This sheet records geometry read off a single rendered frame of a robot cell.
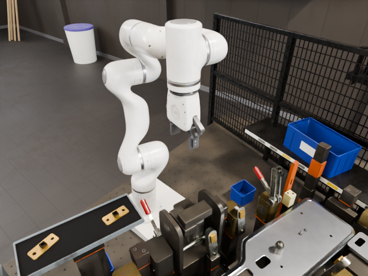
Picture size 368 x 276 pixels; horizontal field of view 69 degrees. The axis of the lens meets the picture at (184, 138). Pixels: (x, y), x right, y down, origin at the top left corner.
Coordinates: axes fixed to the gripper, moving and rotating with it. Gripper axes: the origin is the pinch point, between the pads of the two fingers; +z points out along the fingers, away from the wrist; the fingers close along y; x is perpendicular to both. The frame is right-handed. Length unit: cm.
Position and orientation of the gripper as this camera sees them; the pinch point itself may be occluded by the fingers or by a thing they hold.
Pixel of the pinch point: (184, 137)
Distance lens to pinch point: 78.1
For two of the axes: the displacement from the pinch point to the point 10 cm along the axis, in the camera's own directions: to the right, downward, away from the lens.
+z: 0.0, 8.3, 5.6
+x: 8.2, -3.2, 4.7
